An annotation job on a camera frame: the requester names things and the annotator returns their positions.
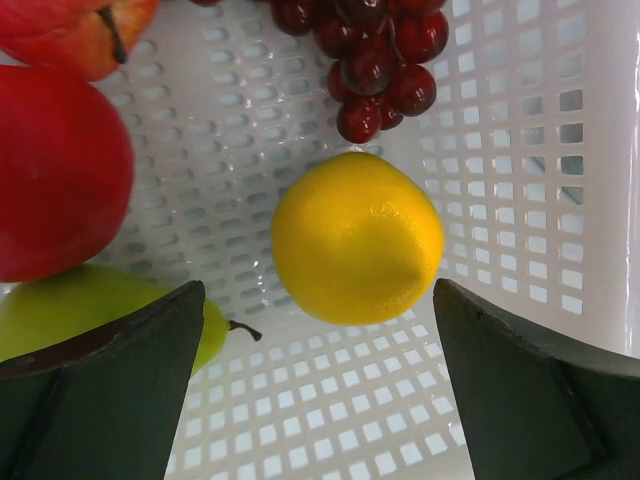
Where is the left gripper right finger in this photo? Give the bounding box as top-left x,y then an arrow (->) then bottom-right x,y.
433,279 -> 639,479

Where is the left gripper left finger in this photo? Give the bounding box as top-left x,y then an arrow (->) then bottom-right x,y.
1,281 -> 205,479

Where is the yellow green pear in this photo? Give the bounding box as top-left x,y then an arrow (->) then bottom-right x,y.
0,263 -> 263,381

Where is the yellow green mango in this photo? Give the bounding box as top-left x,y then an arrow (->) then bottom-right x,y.
271,152 -> 445,325

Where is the red green apple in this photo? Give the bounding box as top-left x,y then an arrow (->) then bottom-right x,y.
1,65 -> 134,283

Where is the white plastic basket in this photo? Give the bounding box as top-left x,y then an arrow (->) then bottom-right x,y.
100,1 -> 639,479

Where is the small red apple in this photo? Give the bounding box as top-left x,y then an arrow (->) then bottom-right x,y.
1,0 -> 159,81

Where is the dark purple grape bunch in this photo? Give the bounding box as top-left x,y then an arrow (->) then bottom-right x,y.
269,0 -> 449,144

